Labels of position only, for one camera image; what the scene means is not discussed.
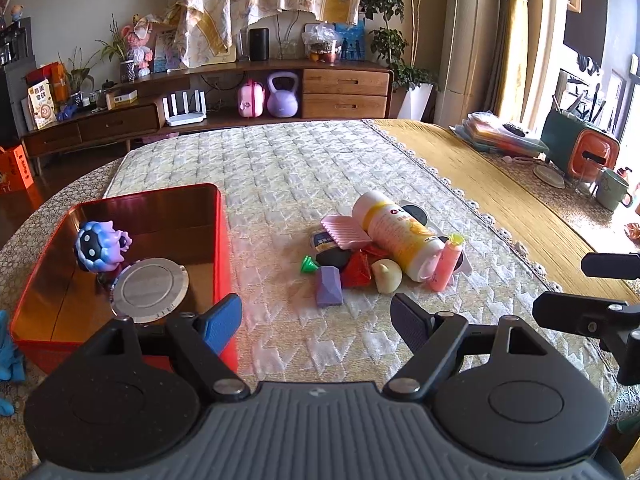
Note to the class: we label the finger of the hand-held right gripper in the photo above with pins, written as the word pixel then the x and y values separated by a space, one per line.
pixel 575 312
pixel 610 265

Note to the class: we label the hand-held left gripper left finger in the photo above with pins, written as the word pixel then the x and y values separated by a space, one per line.
pixel 222 321

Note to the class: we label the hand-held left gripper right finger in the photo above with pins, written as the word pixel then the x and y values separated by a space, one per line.
pixel 407 325

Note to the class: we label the cream garlic-shaped toy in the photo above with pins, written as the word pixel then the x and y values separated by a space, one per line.
pixel 387 276

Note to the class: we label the red pyramid block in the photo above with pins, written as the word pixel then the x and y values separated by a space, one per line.
pixel 357 270

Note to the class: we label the purple block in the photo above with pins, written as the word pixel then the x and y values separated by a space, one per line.
pixel 329 287

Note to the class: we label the white yellow plastic bottle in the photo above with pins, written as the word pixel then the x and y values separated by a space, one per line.
pixel 395 230

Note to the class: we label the black oval stone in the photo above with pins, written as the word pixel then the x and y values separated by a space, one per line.
pixel 332 258

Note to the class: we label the small green cone toy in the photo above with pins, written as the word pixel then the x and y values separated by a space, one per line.
pixel 309 265

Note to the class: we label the white sunglasses with black lenses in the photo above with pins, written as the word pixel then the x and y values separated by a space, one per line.
pixel 417 212

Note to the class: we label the pink comb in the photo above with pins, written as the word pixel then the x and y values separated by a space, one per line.
pixel 345 230

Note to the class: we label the small blue yellow packet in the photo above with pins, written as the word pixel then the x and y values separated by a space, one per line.
pixel 320 241

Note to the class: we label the red metal tin box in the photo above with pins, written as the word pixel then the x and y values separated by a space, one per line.
pixel 150 220

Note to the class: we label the green mug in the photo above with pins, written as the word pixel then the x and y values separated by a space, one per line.
pixel 612 190

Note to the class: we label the clear drinking glass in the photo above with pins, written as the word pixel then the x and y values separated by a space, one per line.
pixel 586 182

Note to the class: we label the round pale coaster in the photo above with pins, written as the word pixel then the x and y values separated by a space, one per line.
pixel 549 176

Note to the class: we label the green orange utensil holder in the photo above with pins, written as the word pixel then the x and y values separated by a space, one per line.
pixel 575 145

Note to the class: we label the blue purple toy figure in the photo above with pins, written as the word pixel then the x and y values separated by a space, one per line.
pixel 100 246

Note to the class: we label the black remote control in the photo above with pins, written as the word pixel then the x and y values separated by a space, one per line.
pixel 515 129

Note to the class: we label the cream quilted mat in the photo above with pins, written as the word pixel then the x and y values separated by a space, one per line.
pixel 300 170

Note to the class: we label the pink flat box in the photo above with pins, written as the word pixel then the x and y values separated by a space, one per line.
pixel 160 136

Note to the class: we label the gold honeycomb tablecloth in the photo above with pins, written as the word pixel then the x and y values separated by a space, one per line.
pixel 50 210

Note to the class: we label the white router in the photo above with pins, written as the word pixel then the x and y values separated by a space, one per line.
pixel 185 110

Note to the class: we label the blue rubber glove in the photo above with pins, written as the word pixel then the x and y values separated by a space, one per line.
pixel 7 355

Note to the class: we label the pink toy suitcase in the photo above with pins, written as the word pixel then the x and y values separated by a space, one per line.
pixel 251 100

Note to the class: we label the potted tree in white planter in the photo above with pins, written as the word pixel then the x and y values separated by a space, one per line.
pixel 417 100

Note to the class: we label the purple kettlebell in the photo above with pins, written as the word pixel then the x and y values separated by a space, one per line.
pixel 283 102

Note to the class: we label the white yellow small box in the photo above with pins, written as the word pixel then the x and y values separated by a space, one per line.
pixel 122 99

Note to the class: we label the beige curtain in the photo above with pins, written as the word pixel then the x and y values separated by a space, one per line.
pixel 515 35

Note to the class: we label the wooden media cabinet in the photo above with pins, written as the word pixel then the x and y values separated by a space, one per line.
pixel 345 82

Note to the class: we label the dark teapot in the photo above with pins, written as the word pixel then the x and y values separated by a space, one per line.
pixel 107 94

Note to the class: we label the orange paper bag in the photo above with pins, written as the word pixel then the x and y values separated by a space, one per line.
pixel 15 170

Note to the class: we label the small potted plant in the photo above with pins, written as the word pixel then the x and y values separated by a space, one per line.
pixel 126 67

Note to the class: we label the pastel picture card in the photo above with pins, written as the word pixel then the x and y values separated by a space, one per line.
pixel 165 52

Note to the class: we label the black cylinder speaker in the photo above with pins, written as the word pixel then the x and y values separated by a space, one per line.
pixel 258 45

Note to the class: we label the white snack bag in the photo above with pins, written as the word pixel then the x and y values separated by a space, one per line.
pixel 42 105

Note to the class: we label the thin leafy potted plant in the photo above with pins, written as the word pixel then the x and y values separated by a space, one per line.
pixel 77 80

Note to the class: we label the pink plush doll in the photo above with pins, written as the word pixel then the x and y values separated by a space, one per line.
pixel 141 47

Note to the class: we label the blue picture card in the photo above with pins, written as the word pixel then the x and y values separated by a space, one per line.
pixel 352 40

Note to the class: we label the orange red box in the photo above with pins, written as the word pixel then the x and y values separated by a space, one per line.
pixel 55 80

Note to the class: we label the clear plastic bag of food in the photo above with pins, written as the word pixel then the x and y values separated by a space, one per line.
pixel 322 42

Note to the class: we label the black tall cabinet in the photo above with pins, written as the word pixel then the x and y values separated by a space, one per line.
pixel 10 105

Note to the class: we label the dark coffee machine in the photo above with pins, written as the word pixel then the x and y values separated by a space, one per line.
pixel 15 45

